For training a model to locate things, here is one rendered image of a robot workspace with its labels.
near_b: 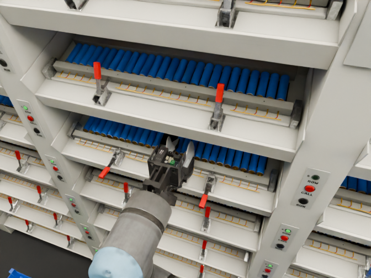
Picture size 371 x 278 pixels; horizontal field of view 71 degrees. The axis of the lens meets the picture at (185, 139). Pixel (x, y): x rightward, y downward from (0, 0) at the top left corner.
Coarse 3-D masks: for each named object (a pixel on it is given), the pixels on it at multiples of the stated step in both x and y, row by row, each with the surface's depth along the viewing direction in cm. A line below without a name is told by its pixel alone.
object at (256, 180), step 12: (84, 132) 76; (84, 144) 76; (108, 144) 73; (120, 144) 72; (132, 144) 72; (204, 168) 66; (216, 168) 66; (228, 168) 65; (240, 180) 65; (252, 180) 63; (264, 180) 63
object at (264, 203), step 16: (64, 128) 75; (80, 128) 79; (64, 144) 77; (160, 144) 74; (80, 160) 76; (96, 160) 74; (128, 160) 73; (144, 160) 72; (208, 160) 70; (272, 160) 68; (128, 176) 75; (144, 176) 70; (192, 176) 68; (272, 176) 63; (192, 192) 68; (224, 192) 65; (240, 192) 65; (256, 192) 64; (272, 192) 64; (240, 208) 67; (256, 208) 62; (272, 208) 61
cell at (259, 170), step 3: (261, 156) 66; (261, 159) 66; (264, 159) 66; (258, 162) 66; (261, 162) 66; (264, 162) 66; (258, 165) 66; (261, 165) 65; (264, 165) 65; (258, 168) 65; (261, 168) 65; (264, 168) 65; (258, 171) 65; (261, 171) 64
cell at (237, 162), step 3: (237, 150) 68; (237, 153) 68; (240, 153) 67; (237, 156) 67; (240, 156) 67; (234, 159) 67; (237, 159) 67; (240, 159) 67; (234, 162) 67; (237, 162) 66; (240, 162) 67; (234, 165) 66; (237, 165) 66
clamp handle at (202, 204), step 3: (210, 183) 63; (207, 186) 64; (210, 186) 64; (207, 189) 63; (204, 192) 63; (207, 192) 63; (204, 195) 62; (207, 195) 62; (204, 198) 61; (207, 198) 62; (201, 201) 60; (204, 201) 60; (201, 204) 60; (204, 204) 60; (201, 207) 60
